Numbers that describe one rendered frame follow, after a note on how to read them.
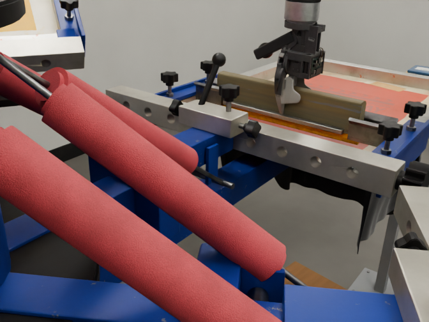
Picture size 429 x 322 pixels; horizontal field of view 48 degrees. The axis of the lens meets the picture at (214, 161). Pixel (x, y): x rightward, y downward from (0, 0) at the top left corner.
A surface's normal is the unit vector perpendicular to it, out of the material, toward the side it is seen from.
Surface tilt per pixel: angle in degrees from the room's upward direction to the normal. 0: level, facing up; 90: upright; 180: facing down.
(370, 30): 90
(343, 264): 0
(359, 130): 90
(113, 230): 56
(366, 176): 90
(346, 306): 0
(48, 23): 32
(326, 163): 90
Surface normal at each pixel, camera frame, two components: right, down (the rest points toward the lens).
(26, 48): 0.22, -0.56
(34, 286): 0.02, -0.91
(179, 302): -0.03, 0.30
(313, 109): -0.60, 0.33
